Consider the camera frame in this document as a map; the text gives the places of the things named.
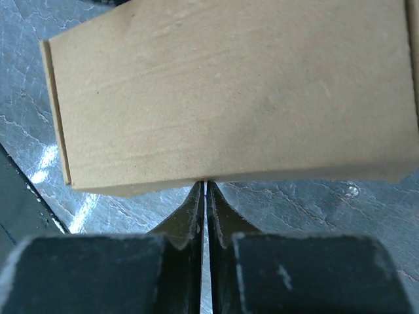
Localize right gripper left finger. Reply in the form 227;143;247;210
1;182;204;313

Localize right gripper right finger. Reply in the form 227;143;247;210
206;182;412;313

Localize brown cardboard box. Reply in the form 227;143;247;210
40;1;418;197

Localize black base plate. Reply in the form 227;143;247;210
0;147;69;262

